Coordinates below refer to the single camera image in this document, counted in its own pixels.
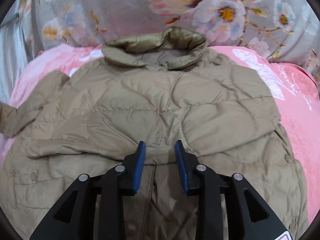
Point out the pink floral blanket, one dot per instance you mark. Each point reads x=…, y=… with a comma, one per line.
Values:
x=293, y=88

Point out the grey floral duvet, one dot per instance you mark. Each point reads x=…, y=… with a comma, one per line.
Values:
x=278, y=30

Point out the khaki quilted puffer jacket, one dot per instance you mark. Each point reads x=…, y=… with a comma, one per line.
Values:
x=156, y=88

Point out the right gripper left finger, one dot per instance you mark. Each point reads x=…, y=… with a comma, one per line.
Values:
x=72, y=215

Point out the white satin curtain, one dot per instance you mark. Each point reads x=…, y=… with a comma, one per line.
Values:
x=13, y=55

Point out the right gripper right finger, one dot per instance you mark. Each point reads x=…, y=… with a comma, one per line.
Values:
x=248, y=215

